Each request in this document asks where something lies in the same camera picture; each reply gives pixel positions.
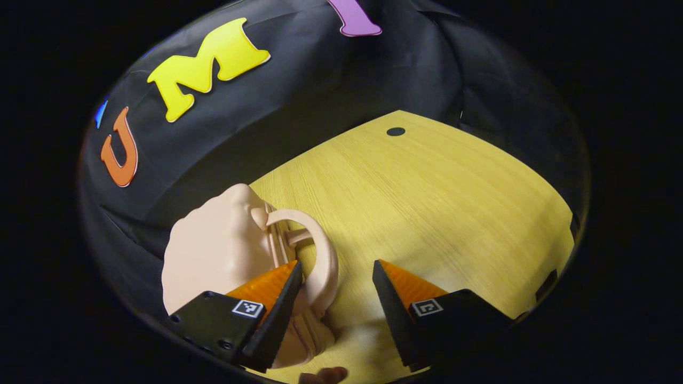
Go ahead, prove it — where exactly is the black backdrop cloth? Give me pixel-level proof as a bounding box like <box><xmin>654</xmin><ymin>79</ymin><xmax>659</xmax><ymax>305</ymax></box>
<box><xmin>77</xmin><ymin>0</ymin><xmax>587</xmax><ymax>321</ymax></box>

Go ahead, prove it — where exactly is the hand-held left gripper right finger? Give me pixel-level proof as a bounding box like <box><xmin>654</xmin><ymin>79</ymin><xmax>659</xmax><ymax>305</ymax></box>
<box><xmin>372</xmin><ymin>260</ymin><xmax>513</xmax><ymax>372</ymax></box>

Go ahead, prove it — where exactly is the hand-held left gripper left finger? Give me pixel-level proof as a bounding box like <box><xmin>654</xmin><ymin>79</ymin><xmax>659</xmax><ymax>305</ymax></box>
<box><xmin>170</xmin><ymin>260</ymin><xmax>304</xmax><ymax>374</ymax></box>

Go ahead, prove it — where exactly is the pink suitcase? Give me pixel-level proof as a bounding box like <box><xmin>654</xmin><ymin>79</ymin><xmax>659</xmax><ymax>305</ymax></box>
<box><xmin>161</xmin><ymin>184</ymin><xmax>340</xmax><ymax>370</ymax></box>

